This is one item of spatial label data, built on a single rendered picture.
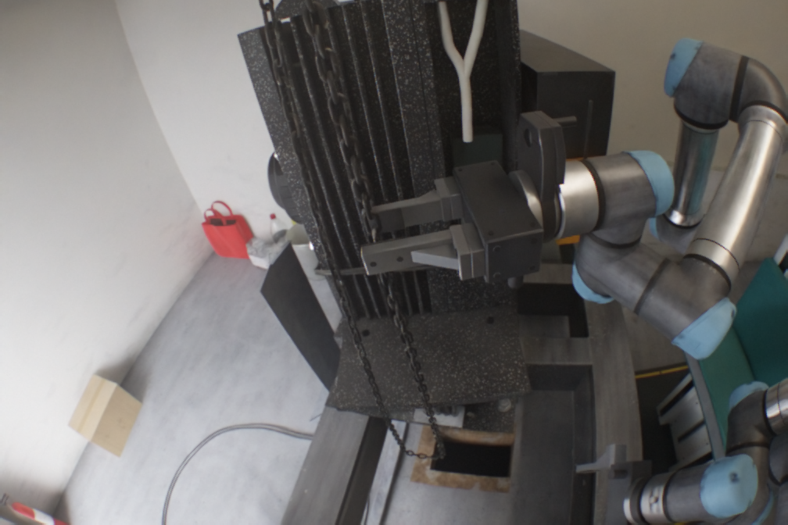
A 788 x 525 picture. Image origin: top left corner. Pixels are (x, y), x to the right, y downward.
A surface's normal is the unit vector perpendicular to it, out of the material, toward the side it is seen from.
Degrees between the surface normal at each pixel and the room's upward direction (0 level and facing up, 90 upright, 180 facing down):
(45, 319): 90
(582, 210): 70
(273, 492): 0
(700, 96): 112
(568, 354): 0
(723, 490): 64
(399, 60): 90
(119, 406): 90
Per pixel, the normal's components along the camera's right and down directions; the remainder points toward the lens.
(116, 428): 0.98, -0.06
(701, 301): -0.49, -0.54
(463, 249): -0.20, -0.79
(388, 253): 0.06, 0.59
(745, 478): 0.20, -0.61
